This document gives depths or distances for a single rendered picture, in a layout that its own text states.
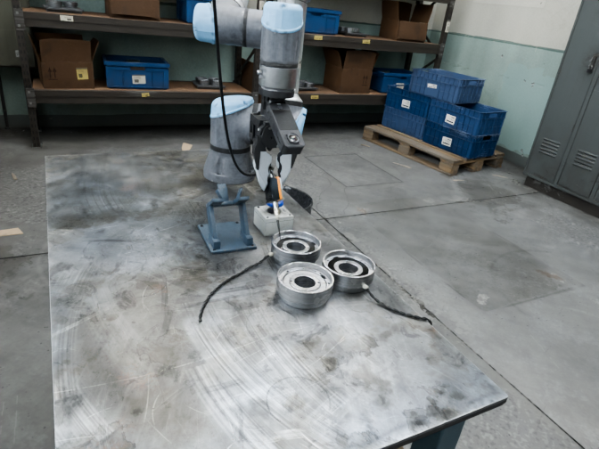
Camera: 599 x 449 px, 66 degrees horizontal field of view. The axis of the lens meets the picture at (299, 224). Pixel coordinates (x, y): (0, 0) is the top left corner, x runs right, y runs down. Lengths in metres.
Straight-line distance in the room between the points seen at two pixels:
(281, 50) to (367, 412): 0.63
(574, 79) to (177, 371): 4.01
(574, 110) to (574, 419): 2.77
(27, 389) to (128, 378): 1.22
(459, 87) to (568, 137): 1.00
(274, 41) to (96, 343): 0.60
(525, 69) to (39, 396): 4.78
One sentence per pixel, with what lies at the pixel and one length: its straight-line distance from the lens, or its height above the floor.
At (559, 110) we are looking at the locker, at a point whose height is 0.70.
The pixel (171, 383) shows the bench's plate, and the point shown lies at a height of 0.80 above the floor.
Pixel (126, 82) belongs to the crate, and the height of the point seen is 0.50.
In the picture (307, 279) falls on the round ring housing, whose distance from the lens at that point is 0.88.
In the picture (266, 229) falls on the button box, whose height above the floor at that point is 0.82.
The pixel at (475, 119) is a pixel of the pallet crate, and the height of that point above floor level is 0.50.
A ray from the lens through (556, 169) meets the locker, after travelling 4.41.
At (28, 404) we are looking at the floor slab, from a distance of 1.86.
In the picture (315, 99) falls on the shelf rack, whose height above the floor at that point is 0.40.
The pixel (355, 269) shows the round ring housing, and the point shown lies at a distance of 0.94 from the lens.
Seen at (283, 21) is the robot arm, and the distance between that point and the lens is 0.90.
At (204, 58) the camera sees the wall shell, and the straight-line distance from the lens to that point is 4.91.
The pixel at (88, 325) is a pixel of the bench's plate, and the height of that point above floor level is 0.80.
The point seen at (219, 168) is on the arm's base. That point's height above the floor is 0.84.
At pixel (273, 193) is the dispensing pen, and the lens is 0.97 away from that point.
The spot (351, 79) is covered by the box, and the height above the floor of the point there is 0.59.
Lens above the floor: 1.30
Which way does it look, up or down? 26 degrees down
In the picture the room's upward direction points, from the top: 7 degrees clockwise
